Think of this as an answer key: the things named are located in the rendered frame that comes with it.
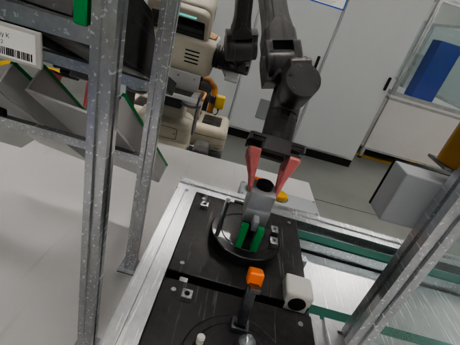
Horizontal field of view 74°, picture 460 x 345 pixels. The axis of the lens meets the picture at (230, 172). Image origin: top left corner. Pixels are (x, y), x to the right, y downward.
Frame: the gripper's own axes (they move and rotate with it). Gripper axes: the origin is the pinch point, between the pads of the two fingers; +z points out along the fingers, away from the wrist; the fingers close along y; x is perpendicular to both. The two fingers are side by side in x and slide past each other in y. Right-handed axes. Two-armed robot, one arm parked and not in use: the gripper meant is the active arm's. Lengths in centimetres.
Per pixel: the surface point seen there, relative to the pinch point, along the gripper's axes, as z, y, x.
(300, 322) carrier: 18.6, 9.8, -4.9
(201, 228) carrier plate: 9.3, -8.6, 7.5
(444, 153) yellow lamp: -7.1, 16.3, -20.6
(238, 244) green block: 10.1, -1.6, 1.7
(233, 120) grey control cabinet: -113, -7, 290
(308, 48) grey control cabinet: -191, 46, 232
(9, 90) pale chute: -1.7, -38.4, -12.2
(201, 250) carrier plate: 13.0, -7.5, 2.7
